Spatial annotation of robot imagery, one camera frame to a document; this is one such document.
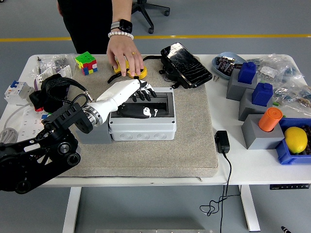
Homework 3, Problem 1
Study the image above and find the white circuit breaker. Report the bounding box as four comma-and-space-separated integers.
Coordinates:
3, 80, 35, 106

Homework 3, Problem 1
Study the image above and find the yellow lemon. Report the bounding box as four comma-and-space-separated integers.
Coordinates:
283, 126, 308, 154

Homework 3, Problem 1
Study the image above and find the black office chair base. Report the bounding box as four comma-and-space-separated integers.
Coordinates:
131, 0, 171, 34

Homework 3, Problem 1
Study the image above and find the grey electrical box clear lid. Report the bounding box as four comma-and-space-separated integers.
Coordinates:
108, 86, 177, 141

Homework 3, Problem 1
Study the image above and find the clear bag with white labels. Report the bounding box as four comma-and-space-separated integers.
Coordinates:
33, 65, 74, 86

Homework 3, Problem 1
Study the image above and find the blue plastic block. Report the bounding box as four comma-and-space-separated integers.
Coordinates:
251, 82, 274, 107
237, 62, 258, 85

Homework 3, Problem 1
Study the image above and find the white desk leg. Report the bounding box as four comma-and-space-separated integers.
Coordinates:
238, 184, 261, 232
62, 186, 82, 233

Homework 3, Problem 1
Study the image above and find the person's left hand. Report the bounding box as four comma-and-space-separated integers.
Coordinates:
106, 36, 145, 78

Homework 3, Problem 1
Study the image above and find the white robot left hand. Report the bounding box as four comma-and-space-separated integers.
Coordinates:
96, 79, 162, 120

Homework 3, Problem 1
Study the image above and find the black wrist watch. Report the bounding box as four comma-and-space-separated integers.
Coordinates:
111, 19, 133, 33

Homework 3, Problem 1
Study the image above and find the person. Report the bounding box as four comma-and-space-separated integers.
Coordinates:
57, 0, 115, 55

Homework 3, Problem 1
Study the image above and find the black power adapter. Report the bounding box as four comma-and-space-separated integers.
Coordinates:
214, 130, 231, 154

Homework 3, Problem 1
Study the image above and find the dark printed packet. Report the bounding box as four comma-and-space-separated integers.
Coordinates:
223, 62, 242, 75
215, 56, 228, 70

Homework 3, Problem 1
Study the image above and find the clear bag of components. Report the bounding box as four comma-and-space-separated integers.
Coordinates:
246, 53, 304, 83
272, 80, 311, 109

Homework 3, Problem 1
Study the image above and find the grey-brown mat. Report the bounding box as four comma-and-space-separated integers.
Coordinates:
52, 54, 219, 180

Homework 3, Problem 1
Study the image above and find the light blue bowl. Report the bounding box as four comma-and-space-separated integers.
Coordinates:
210, 51, 246, 81

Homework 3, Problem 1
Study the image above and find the large colourful puzzle cube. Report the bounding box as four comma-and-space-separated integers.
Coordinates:
74, 51, 98, 76

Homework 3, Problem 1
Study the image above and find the black adapter cord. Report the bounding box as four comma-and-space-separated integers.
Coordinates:
199, 152, 241, 233

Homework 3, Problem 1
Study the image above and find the white power strip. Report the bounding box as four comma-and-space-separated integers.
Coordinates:
14, 106, 49, 142

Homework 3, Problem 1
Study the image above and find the grey block holder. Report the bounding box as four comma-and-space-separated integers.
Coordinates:
75, 121, 113, 145
225, 68, 258, 100
241, 114, 285, 150
238, 88, 274, 121

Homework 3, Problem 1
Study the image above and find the orange cylinder battery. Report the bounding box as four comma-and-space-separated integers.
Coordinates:
258, 107, 284, 133

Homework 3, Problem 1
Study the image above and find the black desk control panel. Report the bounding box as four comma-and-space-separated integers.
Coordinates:
269, 183, 311, 190

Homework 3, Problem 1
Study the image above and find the white bead bracelet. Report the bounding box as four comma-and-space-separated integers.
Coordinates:
108, 30, 135, 41

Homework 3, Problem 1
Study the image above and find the clear bag of metal screws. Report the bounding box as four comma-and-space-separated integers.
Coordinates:
53, 56, 70, 69

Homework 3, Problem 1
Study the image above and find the black glossy case with strap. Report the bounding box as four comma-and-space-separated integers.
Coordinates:
140, 42, 213, 89

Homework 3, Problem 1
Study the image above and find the black cloth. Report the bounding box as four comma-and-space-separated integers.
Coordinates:
29, 74, 69, 113

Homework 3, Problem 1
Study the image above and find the yellow tape measure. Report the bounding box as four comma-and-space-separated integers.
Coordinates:
112, 57, 129, 75
106, 65, 148, 84

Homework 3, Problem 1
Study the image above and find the blue plastic bin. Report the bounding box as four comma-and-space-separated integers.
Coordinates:
275, 117, 311, 166

